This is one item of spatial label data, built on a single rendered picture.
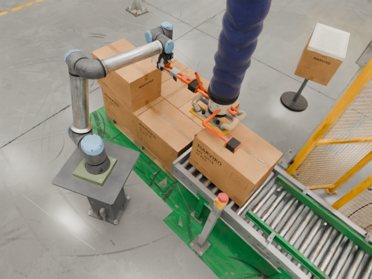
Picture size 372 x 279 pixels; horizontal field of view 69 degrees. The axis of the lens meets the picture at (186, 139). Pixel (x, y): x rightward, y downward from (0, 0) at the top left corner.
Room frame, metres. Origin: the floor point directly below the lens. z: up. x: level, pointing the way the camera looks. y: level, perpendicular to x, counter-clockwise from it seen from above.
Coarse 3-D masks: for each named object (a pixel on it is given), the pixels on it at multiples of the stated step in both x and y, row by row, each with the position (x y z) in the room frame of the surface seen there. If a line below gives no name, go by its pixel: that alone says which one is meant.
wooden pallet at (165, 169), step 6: (108, 114) 2.11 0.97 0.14; (108, 120) 2.12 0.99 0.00; (114, 120) 2.07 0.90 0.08; (120, 126) 2.04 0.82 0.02; (126, 132) 1.97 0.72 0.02; (132, 138) 1.89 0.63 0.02; (138, 144) 1.78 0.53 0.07; (144, 150) 1.76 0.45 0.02; (150, 156) 1.69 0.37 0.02; (156, 162) 1.62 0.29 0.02; (162, 162) 1.56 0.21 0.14; (162, 168) 1.55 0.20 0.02; (168, 168) 1.50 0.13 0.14; (168, 174) 1.49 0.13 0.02
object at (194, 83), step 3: (189, 81) 1.63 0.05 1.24; (192, 81) 1.65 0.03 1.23; (195, 81) 1.65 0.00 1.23; (189, 84) 1.60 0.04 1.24; (192, 84) 1.62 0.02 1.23; (195, 84) 1.62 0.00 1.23; (198, 84) 1.63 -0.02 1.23; (189, 87) 1.60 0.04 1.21; (192, 87) 1.58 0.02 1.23; (195, 87) 1.57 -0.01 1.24; (198, 87) 1.59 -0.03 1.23; (192, 90) 1.58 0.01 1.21; (195, 90) 1.57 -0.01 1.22; (195, 93) 1.57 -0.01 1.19
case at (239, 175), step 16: (240, 128) 1.50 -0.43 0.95; (208, 144) 1.28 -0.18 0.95; (256, 144) 1.36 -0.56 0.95; (192, 160) 1.33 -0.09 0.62; (208, 160) 1.24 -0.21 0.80; (224, 160) 1.16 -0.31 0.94; (240, 160) 1.18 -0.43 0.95; (256, 160) 1.21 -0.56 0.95; (272, 160) 1.23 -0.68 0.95; (208, 176) 1.21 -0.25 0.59; (224, 176) 1.13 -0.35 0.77; (240, 176) 1.06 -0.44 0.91; (256, 176) 1.07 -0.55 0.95; (224, 192) 1.10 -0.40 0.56; (240, 192) 1.03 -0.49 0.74
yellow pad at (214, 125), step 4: (192, 108) 1.48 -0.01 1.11; (192, 112) 1.44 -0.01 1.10; (196, 112) 1.44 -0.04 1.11; (200, 112) 1.45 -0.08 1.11; (204, 112) 1.44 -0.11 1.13; (196, 116) 1.42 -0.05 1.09; (200, 116) 1.41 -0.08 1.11; (216, 120) 1.38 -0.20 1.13; (220, 120) 1.41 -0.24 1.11; (208, 124) 1.35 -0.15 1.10; (212, 124) 1.35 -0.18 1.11; (216, 124) 1.36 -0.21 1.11; (220, 124) 1.36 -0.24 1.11; (216, 128) 1.32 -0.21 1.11; (220, 128) 1.32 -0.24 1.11; (220, 132) 1.29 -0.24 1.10; (224, 132) 1.29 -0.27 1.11
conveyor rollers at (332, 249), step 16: (272, 176) 1.35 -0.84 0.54; (256, 192) 1.16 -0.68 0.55; (272, 192) 1.19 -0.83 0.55; (240, 208) 0.98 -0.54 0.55; (256, 208) 1.01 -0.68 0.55; (272, 208) 1.03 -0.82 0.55; (288, 208) 1.06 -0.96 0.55; (272, 224) 0.89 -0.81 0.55; (288, 224) 0.91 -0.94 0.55; (304, 224) 0.94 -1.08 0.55; (320, 224) 0.96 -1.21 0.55; (288, 240) 0.79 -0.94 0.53; (304, 240) 0.81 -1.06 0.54; (320, 240) 0.83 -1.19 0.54; (336, 240) 0.85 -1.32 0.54; (304, 272) 0.56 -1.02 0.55; (336, 272) 0.60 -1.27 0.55; (352, 272) 0.62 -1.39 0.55; (368, 272) 0.64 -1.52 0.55
